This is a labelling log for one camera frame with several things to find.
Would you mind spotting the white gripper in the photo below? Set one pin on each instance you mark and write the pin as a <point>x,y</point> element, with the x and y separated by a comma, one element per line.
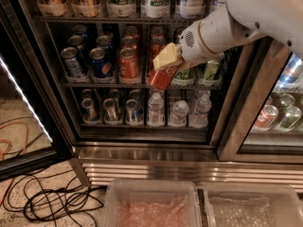
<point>193,47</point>

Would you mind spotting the red coke can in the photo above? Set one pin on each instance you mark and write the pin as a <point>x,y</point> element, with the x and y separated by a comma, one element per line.
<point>161,80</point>

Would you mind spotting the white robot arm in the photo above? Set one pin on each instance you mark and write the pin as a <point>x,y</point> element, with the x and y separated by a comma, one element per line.
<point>237,22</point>

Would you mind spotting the green can front left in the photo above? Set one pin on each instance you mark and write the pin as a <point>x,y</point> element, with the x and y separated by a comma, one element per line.
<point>184,78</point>

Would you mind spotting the green can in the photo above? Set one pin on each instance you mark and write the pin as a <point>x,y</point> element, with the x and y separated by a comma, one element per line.
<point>210,73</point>
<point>184,78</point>

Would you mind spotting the red can second row right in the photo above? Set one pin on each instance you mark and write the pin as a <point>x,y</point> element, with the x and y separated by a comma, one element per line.
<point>156,45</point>

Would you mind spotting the red can second row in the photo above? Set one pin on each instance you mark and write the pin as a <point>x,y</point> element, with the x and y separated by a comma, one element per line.
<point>128,42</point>
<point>156,45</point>

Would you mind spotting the green can front right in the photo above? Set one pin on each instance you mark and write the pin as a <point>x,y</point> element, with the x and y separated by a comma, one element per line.
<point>210,73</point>

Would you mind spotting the orange soda can front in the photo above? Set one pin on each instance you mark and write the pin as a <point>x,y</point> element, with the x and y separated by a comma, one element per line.
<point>128,61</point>

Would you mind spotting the red can second row left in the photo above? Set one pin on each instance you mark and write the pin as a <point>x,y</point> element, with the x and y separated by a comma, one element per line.
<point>128,42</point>

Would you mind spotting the clear water bottle middle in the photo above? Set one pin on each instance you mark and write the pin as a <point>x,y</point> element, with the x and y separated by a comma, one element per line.
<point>178,114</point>

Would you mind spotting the clear water bottle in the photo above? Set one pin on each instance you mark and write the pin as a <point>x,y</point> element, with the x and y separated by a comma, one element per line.
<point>178,114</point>
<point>199,117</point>
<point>156,110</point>

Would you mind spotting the energy can bottom right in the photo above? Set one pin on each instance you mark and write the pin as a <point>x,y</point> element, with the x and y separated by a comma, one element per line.
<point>134,115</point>

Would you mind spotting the blue pepsi can front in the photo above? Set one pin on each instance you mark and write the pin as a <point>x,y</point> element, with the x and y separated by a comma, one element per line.
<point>101,65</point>

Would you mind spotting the energy can bottom middle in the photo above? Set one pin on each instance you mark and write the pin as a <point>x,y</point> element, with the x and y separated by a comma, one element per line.
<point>112,112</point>

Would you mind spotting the dark blue can front left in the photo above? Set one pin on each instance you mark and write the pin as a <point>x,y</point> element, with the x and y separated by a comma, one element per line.
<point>72,62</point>

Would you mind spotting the red can behind glass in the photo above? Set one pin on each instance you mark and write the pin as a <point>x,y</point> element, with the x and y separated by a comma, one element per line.
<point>266,118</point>

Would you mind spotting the open fridge door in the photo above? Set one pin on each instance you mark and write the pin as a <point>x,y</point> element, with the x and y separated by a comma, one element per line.
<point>26,118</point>

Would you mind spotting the clear water bottle left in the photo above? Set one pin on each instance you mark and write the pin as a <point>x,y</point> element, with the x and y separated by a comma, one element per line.
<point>156,110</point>

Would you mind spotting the clear water bottle right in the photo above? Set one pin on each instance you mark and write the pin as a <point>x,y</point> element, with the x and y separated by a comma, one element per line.
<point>199,117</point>

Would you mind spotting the left clear plastic bin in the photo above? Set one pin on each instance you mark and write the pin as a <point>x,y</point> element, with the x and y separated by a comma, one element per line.
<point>151,203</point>

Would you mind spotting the clear plastic bin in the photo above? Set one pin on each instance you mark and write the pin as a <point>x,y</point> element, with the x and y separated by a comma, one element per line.
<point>252,205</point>
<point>151,203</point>

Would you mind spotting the right clear plastic bin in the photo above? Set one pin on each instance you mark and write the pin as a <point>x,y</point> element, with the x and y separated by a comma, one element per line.
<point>252,205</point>

